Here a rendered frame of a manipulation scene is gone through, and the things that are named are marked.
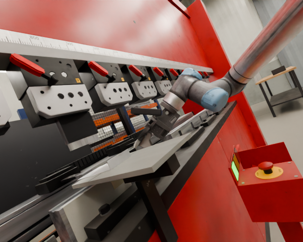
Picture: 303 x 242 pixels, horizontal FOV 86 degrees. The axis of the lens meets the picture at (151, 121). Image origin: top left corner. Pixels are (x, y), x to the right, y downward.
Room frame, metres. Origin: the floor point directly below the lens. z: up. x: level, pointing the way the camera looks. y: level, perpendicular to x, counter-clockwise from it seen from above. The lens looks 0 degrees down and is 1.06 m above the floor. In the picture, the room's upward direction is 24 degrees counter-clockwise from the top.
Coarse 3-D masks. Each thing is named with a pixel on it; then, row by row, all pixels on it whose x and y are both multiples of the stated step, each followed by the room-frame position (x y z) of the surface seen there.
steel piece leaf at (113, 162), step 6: (126, 150) 0.44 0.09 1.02; (120, 156) 0.41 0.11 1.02; (126, 156) 0.43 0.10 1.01; (108, 162) 0.37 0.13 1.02; (114, 162) 0.38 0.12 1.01; (120, 162) 0.40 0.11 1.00; (102, 168) 0.44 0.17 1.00; (108, 168) 0.39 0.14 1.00; (90, 174) 0.42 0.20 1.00; (96, 174) 0.39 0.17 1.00
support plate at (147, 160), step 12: (156, 144) 0.45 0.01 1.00; (168, 144) 0.37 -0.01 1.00; (180, 144) 0.34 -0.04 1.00; (132, 156) 0.43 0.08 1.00; (144, 156) 0.35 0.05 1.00; (156, 156) 0.30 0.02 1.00; (168, 156) 0.29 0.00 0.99; (120, 168) 0.34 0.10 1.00; (132, 168) 0.29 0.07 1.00; (144, 168) 0.25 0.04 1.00; (156, 168) 0.25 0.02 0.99; (84, 180) 0.39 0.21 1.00; (96, 180) 0.33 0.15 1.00; (108, 180) 0.31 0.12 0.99
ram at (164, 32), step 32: (0, 0) 0.39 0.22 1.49; (32, 0) 0.46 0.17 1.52; (64, 0) 0.56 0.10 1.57; (96, 0) 0.70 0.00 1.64; (128, 0) 0.94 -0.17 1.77; (160, 0) 1.44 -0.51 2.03; (32, 32) 0.43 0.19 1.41; (64, 32) 0.51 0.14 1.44; (96, 32) 0.63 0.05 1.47; (128, 32) 0.82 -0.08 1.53; (160, 32) 1.17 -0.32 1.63; (192, 32) 2.06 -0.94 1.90; (0, 64) 0.39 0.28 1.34; (160, 64) 0.98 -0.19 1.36; (192, 64) 1.53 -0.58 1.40
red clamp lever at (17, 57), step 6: (12, 54) 0.34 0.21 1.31; (12, 60) 0.34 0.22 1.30; (18, 60) 0.34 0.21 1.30; (24, 60) 0.35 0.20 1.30; (18, 66) 0.35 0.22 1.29; (24, 66) 0.35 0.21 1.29; (30, 66) 0.36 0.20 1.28; (36, 66) 0.36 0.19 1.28; (30, 72) 0.37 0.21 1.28; (36, 72) 0.37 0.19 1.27; (42, 72) 0.37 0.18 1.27; (48, 78) 0.39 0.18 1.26; (54, 78) 0.38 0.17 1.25; (48, 84) 0.41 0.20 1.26; (54, 84) 0.40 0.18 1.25
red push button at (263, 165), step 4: (260, 164) 0.49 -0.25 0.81; (264, 164) 0.48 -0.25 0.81; (268, 164) 0.47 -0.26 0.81; (272, 164) 0.47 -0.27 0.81; (260, 168) 0.48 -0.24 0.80; (264, 168) 0.47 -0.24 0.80; (268, 168) 0.47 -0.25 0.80; (264, 172) 0.49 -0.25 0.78; (268, 172) 0.48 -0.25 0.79; (272, 172) 0.48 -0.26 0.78
